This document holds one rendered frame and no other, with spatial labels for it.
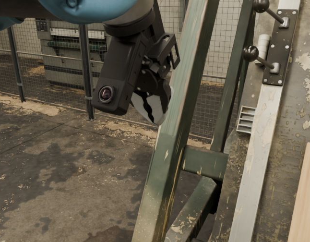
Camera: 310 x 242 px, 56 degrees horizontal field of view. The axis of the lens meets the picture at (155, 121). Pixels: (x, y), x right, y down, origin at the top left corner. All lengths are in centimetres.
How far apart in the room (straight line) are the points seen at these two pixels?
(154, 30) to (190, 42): 43
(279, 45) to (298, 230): 45
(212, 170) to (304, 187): 24
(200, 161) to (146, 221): 23
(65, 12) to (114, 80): 22
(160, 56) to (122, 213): 205
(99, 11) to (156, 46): 28
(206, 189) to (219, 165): 48
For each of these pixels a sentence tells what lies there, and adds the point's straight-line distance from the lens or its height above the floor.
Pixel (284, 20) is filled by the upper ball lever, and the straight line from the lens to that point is 83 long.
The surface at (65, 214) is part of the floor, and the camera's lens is 249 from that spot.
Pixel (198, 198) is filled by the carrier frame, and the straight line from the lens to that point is 127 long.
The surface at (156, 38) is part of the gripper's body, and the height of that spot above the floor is 150.
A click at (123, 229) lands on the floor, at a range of 228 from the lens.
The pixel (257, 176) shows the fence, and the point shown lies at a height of 116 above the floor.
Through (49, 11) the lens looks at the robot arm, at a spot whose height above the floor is 155.
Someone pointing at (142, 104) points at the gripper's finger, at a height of 140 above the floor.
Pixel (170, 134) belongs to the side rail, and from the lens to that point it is 81.
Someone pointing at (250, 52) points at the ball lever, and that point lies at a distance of 70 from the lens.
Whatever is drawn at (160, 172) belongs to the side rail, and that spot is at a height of 112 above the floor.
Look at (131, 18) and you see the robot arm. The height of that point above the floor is 154.
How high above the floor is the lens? 156
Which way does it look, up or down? 23 degrees down
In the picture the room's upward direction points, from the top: straight up
